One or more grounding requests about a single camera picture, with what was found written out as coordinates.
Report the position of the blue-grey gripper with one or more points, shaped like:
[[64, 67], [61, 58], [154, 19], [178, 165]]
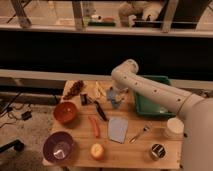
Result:
[[116, 96]]

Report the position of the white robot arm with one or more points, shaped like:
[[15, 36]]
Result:
[[195, 111]]

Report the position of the blue sponge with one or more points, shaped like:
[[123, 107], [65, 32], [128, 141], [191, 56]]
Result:
[[117, 129]]

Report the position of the white plastic cup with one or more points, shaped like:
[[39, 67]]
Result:
[[174, 128]]

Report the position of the yellow banana toy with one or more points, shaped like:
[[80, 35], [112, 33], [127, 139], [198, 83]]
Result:
[[95, 90]]

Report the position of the green plastic bin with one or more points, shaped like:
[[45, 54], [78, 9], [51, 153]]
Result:
[[148, 109]]

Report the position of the small dark box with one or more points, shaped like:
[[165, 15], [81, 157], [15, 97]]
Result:
[[84, 99]]

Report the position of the orange carrot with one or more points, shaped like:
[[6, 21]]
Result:
[[95, 127]]

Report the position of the silver fork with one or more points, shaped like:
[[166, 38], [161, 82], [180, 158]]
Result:
[[146, 128]]

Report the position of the orange bowl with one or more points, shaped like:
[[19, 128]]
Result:
[[65, 112]]

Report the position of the yellow-red apple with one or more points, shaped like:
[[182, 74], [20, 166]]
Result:
[[97, 151]]

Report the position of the metal can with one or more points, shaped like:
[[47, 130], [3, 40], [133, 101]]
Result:
[[157, 152]]

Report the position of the purple bowl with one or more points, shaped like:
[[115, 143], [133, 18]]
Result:
[[58, 147]]

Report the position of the green tray with food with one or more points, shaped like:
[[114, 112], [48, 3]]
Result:
[[97, 20]]

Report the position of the white teddy bear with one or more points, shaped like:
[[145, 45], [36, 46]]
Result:
[[150, 10]]

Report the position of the black power adapter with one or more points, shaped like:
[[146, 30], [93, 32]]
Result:
[[26, 115]]

